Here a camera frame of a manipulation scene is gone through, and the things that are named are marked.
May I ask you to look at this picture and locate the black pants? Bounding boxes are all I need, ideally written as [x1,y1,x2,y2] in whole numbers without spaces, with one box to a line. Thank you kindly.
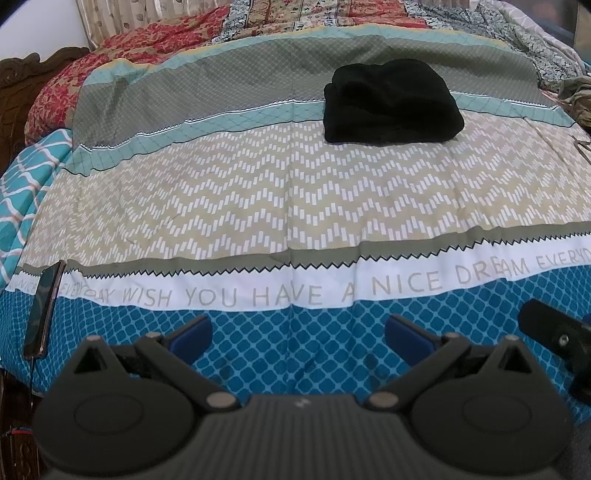
[323,58,465,145]

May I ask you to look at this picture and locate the red floral patchwork quilt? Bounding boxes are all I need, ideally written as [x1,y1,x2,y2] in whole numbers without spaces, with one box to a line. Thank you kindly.
[25,0,416,145]

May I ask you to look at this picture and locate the olive crumpled cloth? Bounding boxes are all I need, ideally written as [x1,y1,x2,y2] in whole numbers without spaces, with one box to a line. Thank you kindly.
[558,76,591,121]

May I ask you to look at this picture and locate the blue grey floral cloth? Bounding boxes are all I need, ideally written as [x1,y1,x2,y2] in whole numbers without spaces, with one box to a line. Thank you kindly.
[406,0,588,92]

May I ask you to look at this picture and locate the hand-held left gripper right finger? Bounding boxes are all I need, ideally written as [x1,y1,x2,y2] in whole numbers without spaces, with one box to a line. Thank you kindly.
[365,315,532,412]

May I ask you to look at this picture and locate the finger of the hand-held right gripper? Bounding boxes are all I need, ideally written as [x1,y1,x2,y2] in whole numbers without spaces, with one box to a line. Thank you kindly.
[516,298,591,403]

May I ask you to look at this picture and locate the carved wooden headboard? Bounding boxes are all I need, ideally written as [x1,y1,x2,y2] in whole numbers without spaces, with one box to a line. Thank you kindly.
[0,46,90,172]

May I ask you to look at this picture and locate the black smartphone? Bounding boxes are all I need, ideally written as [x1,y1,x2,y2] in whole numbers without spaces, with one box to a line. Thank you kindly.
[23,260,66,360]

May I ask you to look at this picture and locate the printed zigzag teal blanket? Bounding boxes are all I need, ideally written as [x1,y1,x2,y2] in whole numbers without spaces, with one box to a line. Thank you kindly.
[0,25,591,409]

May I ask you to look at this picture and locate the thin black phone cable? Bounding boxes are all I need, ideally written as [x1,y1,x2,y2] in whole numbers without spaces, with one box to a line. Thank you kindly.
[27,356,38,408]

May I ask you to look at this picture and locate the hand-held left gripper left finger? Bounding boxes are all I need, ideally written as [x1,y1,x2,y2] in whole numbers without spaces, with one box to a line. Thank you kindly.
[71,315,241,412]

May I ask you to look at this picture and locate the teal lattice bed sheet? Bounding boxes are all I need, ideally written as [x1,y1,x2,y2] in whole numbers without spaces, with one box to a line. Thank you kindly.
[0,128,77,288]

